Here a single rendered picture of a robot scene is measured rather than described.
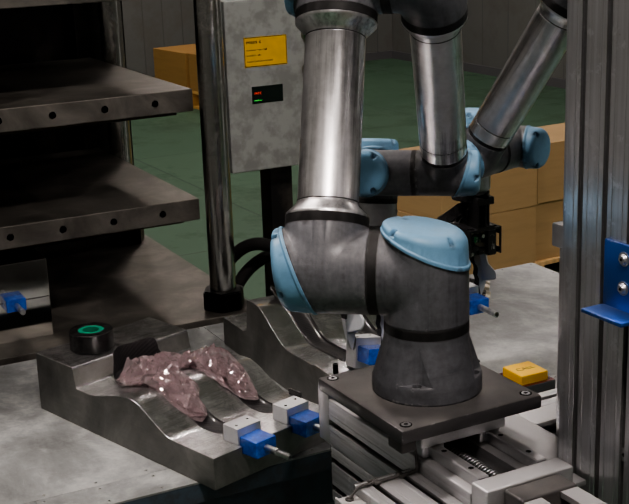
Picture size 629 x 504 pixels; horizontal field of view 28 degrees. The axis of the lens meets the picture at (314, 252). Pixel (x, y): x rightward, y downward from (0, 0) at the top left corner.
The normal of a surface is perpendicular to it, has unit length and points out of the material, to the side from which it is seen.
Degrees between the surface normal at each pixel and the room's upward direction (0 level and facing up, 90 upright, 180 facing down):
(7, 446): 0
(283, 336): 25
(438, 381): 73
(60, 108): 90
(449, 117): 118
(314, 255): 63
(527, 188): 90
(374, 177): 79
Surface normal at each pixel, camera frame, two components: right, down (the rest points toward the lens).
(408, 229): 0.09, -0.95
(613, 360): -0.88, 0.16
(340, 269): -0.19, -0.07
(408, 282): -0.20, 0.23
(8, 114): 0.46, 0.23
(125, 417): -0.72, 0.22
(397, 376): -0.59, -0.07
